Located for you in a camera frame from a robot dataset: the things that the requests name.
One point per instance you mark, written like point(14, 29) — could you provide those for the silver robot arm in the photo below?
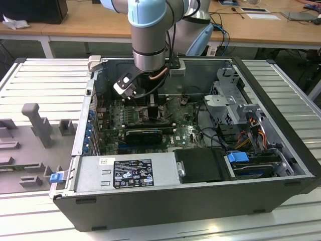
point(148, 37)

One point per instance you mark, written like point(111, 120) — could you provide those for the CPU socket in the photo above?
point(141, 115)

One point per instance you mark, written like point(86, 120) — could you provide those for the black RAM slot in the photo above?
point(140, 123)

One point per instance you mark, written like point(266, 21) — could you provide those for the blue expansion slot clip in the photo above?
point(87, 139)
point(91, 114)
point(86, 149)
point(89, 130)

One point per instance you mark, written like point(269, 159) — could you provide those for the green motherboard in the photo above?
point(180, 120)

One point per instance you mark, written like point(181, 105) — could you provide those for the black graphics card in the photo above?
point(143, 136)

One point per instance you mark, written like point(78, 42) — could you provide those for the white case latch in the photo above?
point(94, 62)

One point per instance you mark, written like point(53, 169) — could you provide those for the silver metal disk cage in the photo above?
point(225, 105)

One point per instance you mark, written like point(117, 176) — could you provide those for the wooden desk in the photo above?
point(87, 22)
point(250, 30)

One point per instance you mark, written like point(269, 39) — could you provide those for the black plastic shroud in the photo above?
point(200, 165)

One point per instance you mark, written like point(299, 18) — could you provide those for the silver power supply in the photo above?
point(95, 175)

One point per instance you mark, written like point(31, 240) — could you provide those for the blue book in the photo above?
point(228, 2)

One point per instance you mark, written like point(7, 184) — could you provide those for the blue disk carrier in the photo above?
point(237, 157)

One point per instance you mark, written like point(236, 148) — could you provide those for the white tablet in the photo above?
point(254, 10)

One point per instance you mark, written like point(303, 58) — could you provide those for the black open PC case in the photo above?
point(175, 208)

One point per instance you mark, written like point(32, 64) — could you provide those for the white paper sheet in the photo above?
point(263, 16)

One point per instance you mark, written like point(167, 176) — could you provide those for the blue case clip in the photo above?
point(55, 178)

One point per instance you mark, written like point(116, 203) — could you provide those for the hard disk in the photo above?
point(253, 172)

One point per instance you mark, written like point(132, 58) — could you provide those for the black computer box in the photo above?
point(32, 11)

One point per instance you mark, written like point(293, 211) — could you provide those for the grey parts rack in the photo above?
point(30, 150)

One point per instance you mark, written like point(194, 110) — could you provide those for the crumpled white paper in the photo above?
point(15, 23)

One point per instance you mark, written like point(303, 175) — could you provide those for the green RAM stick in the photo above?
point(10, 168)

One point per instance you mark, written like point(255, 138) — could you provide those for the grey laptop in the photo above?
point(301, 15)

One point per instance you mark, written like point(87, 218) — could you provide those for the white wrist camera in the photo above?
point(124, 81)

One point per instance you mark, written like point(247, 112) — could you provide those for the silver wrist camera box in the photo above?
point(176, 70)

